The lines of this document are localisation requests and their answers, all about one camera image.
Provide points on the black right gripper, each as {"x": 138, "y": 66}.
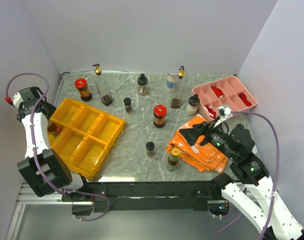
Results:
{"x": 190, "y": 134}

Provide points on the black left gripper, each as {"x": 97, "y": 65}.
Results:
{"x": 50, "y": 108}

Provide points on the green-label sauce bottle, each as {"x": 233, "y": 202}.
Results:
{"x": 173, "y": 159}
{"x": 53, "y": 128}

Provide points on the tall oil bottle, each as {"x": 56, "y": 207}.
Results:
{"x": 102, "y": 85}
{"x": 178, "y": 89}

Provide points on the red-lid sauce jar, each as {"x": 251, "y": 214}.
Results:
{"x": 82, "y": 87}
{"x": 159, "y": 112}

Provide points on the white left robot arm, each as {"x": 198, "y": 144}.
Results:
{"x": 38, "y": 147}

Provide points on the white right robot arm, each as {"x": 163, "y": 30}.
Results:
{"x": 268, "y": 213}

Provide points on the red sock in tray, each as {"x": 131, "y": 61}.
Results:
{"x": 211, "y": 113}

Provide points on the black-lid jar white powder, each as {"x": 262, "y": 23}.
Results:
{"x": 193, "y": 104}

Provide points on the orange tie-dye cloth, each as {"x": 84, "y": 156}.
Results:
{"x": 203, "y": 158}

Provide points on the red-lid sauce jar back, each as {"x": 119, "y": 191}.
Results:
{"x": 82, "y": 87}

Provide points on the red sock middle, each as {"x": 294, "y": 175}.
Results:
{"x": 218, "y": 92}

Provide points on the yellow compartment bin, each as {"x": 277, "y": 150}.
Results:
{"x": 86, "y": 137}

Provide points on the pink compartment tray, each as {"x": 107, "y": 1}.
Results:
{"x": 231, "y": 87}

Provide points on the black-cap spice shaker front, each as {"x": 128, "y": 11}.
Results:
{"x": 150, "y": 148}

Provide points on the black-cap spice shaker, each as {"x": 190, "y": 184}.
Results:
{"x": 150, "y": 148}
{"x": 128, "y": 105}

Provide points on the red sock right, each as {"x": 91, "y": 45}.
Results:
{"x": 244, "y": 99}

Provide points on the blue-label clear jar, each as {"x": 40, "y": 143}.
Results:
{"x": 171, "y": 80}

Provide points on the black-lid jar brown powder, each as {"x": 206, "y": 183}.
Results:
{"x": 142, "y": 83}

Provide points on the black-cap spice shaker back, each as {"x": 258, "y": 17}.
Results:
{"x": 128, "y": 105}

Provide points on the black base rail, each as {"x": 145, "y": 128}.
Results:
{"x": 160, "y": 195}

